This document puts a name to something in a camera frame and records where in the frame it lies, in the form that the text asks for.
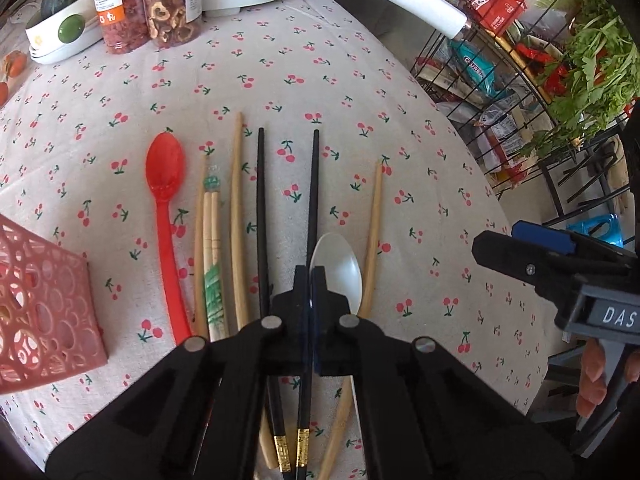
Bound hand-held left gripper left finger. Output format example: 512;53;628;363
45;265;313;480

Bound black wire rack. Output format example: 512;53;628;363
410;0;640;226

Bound person's right hand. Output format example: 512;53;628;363
575;340;609;418

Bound red plastic bag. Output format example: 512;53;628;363
515;42;571;98

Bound small tomatoes in container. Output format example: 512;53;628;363
2;50;26;76

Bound leafy green vegetables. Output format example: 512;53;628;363
520;0;640;156

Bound white plastic spoon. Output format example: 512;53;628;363
309;232;363;317

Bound red plastic spoon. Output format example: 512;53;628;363
145;131;196;347

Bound blue plastic stool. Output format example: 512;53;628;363
567;214;626;248

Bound jar of red dried berries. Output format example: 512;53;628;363
90;0;151;55

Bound wooden chopstick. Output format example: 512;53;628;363
229;111;280;470
316;158;386;480

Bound pink perforated utensil basket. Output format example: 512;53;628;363
0;212;110;395

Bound white bowl with green spot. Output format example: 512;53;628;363
25;0;103;66

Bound cherry print tablecloth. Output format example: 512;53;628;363
0;0;551;480

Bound black chopstick with gold band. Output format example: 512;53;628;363
256;127;293;473
295;129;321;480

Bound white snack packet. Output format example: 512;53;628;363
472;95;538;171

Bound disposable chopsticks pair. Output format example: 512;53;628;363
192;152;231;343

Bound jar of dried fruit slices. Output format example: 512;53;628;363
142;0;203;51

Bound teal snack packet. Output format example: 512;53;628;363
447;40;501;101

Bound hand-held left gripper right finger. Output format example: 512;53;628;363
311;267;573;480

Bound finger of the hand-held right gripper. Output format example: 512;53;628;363
472;230;587;289
510;221;629;264

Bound black metal chair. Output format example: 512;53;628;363
542;115;636;226

